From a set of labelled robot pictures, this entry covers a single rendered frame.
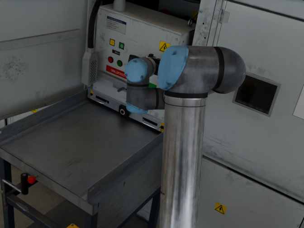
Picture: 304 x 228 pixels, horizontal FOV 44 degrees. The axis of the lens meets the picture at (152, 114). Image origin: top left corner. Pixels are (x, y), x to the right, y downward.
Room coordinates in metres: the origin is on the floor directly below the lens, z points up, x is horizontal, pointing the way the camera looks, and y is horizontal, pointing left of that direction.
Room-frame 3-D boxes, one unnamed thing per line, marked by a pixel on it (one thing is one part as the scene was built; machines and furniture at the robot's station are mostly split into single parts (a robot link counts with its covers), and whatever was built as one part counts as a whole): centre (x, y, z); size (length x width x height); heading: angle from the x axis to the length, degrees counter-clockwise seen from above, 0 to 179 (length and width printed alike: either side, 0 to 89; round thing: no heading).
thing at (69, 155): (1.53, 0.28, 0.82); 0.68 x 0.62 x 0.06; 151
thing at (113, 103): (1.79, 0.13, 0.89); 0.54 x 0.05 x 0.06; 61
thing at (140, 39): (1.78, 0.14, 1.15); 0.48 x 0.01 x 0.48; 61
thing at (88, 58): (1.82, 0.36, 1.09); 0.08 x 0.05 x 0.17; 151
